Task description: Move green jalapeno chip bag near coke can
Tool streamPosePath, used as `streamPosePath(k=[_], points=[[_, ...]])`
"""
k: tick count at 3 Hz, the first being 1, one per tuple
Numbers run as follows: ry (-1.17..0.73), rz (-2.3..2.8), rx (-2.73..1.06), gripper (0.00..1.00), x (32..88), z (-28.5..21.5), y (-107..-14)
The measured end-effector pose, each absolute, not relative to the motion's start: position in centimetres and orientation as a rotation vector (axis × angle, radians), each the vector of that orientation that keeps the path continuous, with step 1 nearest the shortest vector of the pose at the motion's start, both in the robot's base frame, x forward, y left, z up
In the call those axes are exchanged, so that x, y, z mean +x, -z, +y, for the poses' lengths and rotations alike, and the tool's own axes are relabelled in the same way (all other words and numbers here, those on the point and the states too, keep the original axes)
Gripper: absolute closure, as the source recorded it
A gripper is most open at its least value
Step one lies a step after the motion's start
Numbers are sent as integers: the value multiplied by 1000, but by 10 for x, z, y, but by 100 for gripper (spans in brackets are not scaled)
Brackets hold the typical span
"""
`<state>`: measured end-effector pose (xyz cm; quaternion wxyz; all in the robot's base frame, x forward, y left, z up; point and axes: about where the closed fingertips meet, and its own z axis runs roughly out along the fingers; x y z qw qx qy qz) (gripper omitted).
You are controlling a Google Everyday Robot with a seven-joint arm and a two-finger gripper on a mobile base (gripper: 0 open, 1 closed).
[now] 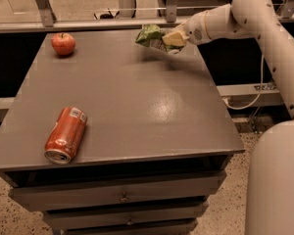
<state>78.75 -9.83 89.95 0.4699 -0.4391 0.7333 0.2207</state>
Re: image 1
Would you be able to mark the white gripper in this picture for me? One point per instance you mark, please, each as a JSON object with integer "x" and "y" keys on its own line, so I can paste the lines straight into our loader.
{"x": 195, "y": 30}

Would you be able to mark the green jalapeno chip bag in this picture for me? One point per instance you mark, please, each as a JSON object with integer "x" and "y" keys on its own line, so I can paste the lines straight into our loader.
{"x": 150, "y": 36}

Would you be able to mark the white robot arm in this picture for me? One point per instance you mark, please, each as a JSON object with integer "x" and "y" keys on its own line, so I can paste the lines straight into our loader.
{"x": 270, "y": 190}

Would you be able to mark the red coke can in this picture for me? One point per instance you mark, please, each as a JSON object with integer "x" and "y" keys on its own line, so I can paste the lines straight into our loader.
{"x": 65, "y": 137}

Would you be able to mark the grey drawer cabinet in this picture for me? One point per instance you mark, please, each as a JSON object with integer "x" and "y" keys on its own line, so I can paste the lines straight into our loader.
{"x": 147, "y": 115}

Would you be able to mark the red apple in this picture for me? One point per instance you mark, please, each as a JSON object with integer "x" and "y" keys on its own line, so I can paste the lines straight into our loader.
{"x": 63, "y": 43}

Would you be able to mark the grey metal railing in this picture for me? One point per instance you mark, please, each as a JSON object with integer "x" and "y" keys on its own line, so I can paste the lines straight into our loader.
{"x": 80, "y": 15}

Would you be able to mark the top grey drawer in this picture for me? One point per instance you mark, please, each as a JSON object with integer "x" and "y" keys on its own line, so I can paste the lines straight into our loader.
{"x": 120, "y": 191}

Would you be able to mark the grey drawer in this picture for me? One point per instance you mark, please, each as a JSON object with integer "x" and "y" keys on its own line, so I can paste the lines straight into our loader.
{"x": 169, "y": 227}
{"x": 120, "y": 191}
{"x": 126, "y": 216}

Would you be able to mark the bottom grey drawer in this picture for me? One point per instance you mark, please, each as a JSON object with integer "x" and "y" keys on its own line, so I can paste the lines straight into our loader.
{"x": 169, "y": 227}

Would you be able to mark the middle grey drawer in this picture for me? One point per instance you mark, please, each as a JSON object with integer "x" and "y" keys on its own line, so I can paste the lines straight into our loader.
{"x": 126, "y": 216}

